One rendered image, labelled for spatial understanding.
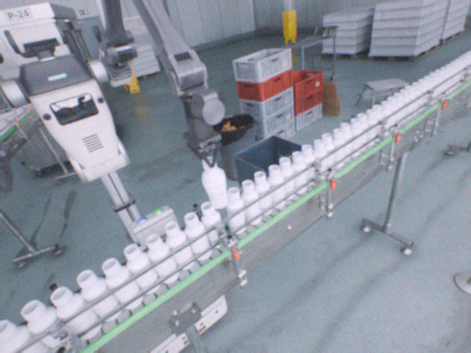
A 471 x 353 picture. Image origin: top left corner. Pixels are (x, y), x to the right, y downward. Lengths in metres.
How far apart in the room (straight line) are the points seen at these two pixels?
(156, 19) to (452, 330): 1.99
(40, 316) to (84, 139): 0.66
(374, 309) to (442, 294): 0.42
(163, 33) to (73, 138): 0.65
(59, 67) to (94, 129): 0.25
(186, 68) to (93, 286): 0.57
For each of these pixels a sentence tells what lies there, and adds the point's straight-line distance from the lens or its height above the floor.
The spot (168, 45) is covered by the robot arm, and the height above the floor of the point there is 1.60.
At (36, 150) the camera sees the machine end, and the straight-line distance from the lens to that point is 4.68.
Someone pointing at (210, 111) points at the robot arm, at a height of 1.47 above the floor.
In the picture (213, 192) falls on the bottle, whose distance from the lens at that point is 0.77.
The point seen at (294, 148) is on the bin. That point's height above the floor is 0.92.
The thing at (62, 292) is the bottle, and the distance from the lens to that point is 0.81.
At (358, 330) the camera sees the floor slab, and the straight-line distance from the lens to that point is 1.87.
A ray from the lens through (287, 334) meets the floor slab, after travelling 1.83.
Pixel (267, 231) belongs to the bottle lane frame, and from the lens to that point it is 0.96.
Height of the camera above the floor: 1.66
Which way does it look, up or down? 33 degrees down
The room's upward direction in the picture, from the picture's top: 11 degrees counter-clockwise
